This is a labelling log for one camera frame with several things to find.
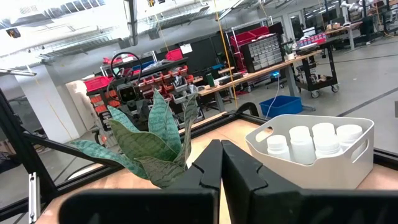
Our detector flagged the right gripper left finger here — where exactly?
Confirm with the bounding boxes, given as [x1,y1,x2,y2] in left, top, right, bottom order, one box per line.
[58,139,223,224]

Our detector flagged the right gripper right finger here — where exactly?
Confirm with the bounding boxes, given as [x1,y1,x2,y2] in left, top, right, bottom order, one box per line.
[221,139,398,224]

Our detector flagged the white plastic basket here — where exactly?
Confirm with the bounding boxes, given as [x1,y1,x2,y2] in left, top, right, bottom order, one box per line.
[244,113,375,190]

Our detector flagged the green snake plant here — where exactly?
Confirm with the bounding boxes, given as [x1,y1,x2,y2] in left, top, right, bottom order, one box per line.
[70,90,200,190]

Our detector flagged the red storage bin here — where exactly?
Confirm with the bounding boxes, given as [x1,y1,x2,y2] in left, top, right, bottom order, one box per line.
[164,48,184,62]
[229,26,271,47]
[83,75,112,93]

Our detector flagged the orange bin storage rack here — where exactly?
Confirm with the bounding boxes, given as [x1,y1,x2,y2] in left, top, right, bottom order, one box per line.
[86,63,200,125]

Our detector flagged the white paper sign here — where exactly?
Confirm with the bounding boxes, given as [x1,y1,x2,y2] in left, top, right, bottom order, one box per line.
[179,43,194,56]

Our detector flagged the blue plastic bin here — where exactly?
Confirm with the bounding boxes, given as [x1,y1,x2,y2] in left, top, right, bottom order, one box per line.
[259,95,304,119]

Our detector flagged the black case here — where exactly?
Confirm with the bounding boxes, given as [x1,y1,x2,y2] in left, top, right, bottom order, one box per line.
[217,72,245,85]

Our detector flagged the wooden workbench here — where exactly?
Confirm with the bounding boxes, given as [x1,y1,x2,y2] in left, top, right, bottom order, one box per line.
[197,49,323,113]

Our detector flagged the black wheeled cart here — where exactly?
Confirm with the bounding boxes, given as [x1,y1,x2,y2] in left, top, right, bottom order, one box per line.
[294,39,340,100]

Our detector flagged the grey drawer cabinet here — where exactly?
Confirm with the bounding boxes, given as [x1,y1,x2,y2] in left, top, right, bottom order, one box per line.
[241,33,284,73]

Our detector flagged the silver aluminium strip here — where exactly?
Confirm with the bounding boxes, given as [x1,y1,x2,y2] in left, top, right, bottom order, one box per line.
[28,172,42,224]

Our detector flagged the small potted plant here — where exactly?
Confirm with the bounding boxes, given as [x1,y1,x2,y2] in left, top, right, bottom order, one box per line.
[281,42,296,62]

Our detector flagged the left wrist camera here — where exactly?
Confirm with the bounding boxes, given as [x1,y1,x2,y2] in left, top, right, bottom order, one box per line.
[116,83,140,105]

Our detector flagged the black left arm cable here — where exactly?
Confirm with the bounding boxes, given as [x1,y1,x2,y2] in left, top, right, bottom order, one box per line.
[109,51,143,86]

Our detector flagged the white cable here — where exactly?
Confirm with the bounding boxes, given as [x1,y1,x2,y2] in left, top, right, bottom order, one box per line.
[265,73,282,119]

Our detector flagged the yellow hanging cable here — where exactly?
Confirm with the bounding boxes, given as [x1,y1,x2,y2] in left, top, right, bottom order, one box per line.
[213,0,239,110]

